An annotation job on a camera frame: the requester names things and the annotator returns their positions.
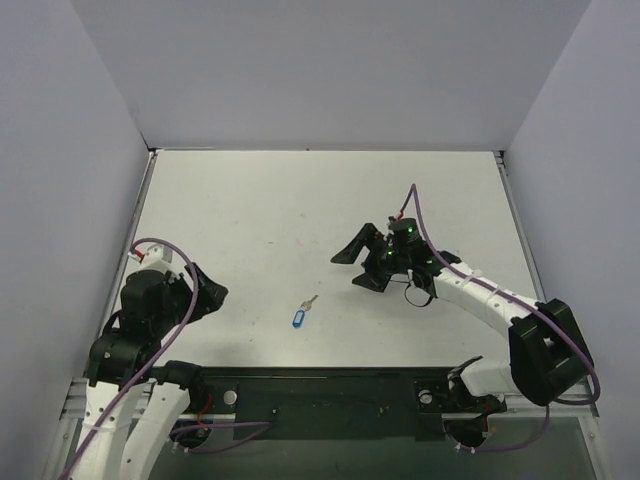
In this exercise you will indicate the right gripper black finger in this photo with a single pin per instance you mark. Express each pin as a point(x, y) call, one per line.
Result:
point(374, 279)
point(368, 237)

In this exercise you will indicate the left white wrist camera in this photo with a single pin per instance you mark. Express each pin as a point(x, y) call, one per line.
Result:
point(157, 257)

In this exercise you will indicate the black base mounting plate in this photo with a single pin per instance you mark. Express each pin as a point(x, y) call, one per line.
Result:
point(340, 403)

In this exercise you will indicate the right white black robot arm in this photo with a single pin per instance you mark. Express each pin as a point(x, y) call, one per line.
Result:
point(547, 352)

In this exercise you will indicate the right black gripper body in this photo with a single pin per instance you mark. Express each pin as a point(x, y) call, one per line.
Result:
point(376, 259)

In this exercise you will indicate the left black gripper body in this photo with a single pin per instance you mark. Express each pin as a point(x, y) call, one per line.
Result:
point(201, 292)

